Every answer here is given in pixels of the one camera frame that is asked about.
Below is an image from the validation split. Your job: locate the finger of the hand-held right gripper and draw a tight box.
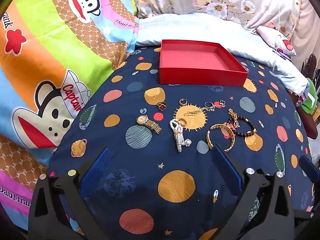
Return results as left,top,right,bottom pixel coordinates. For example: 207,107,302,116
299,155,320,183

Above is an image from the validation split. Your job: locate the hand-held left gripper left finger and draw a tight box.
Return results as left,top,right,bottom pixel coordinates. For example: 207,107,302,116
28,147,113,240

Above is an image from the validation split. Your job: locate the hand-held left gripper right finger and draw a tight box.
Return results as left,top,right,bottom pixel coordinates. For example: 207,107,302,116
211,145,295,240

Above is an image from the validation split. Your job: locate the gold cuff bangle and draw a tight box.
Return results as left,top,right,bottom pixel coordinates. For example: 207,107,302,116
206,123,235,152

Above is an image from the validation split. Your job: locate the dark bead bracelet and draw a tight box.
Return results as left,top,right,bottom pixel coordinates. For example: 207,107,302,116
226,115,257,138

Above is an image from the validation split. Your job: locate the chunky gold chain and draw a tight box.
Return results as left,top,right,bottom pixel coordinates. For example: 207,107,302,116
227,108,240,128

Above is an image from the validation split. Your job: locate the white pearl bracelet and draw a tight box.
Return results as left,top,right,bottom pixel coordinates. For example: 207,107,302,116
169,118,186,153

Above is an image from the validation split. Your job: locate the gold wrist watch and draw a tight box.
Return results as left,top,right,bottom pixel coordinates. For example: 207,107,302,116
136,115,162,134

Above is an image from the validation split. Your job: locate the red cardboard box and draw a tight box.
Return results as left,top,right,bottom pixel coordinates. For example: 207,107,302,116
159,39,249,87

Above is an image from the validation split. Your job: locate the navy planet print sheet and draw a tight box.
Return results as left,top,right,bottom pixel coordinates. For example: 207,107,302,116
47,45,315,240

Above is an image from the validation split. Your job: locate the green cloth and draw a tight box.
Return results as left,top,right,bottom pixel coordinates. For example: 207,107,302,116
300,77,320,115

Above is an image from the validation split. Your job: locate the purple flat object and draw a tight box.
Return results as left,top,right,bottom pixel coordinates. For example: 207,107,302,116
276,49,292,60

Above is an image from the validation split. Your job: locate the colourful monkey print blanket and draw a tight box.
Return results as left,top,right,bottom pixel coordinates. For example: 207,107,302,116
0,0,139,217

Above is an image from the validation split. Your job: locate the pink plush pillow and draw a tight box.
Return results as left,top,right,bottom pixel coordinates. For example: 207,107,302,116
256,25,297,57

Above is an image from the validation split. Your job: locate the beige curtain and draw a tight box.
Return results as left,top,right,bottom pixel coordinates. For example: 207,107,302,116
291,0,320,68

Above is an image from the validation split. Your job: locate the light blue quilt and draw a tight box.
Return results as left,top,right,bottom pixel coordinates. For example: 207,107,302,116
135,12,310,98

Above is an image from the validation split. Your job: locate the thin gold chain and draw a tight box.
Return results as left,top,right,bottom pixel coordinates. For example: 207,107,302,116
184,107,208,117

